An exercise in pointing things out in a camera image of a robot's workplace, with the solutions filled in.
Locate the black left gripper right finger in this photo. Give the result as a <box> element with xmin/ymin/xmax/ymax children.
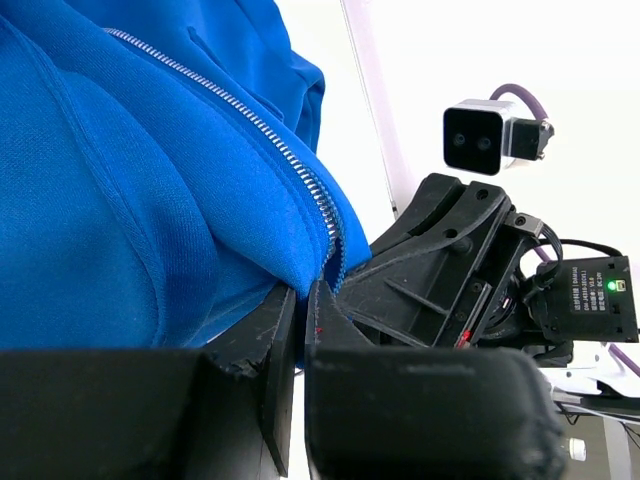
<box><xmin>304</xmin><ymin>281</ymin><xmax>568</xmax><ymax>479</ymax></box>

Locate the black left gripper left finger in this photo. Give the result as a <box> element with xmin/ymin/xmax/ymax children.
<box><xmin>1</xmin><ymin>285</ymin><xmax>296</xmax><ymax>479</ymax></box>

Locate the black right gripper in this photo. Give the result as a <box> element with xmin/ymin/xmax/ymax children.
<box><xmin>338</xmin><ymin>174</ymin><xmax>639</xmax><ymax>368</ymax></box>

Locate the blue zip jacket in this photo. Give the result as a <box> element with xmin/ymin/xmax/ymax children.
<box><xmin>1</xmin><ymin>1</ymin><xmax>371</xmax><ymax>349</ymax></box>

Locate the aluminium frame rail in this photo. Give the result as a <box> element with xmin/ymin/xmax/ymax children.
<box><xmin>340</xmin><ymin>0</ymin><xmax>414</xmax><ymax>218</ymax></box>

